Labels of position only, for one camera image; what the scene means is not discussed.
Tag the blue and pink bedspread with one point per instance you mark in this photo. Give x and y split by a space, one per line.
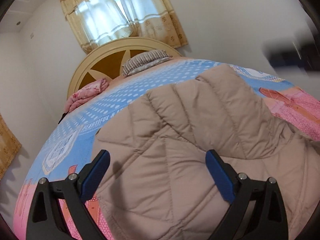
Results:
69 147

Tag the cream wooden headboard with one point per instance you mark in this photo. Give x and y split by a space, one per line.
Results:
107 60

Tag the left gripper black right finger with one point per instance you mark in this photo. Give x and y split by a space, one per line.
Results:
268 219

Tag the beige quilted puffer jacket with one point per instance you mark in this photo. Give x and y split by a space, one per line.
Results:
158 185

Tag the black item beside bed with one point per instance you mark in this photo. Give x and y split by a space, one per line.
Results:
62 117

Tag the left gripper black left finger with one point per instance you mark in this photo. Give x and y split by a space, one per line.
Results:
46 220

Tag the striped pillow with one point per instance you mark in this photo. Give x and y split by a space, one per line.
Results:
144 61

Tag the beige curtain behind headboard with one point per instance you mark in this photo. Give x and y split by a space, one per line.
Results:
97 22

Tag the beige curtain on side window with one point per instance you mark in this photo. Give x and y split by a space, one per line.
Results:
9 147

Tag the folded pink floral blanket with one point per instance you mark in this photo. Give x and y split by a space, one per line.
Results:
85 94

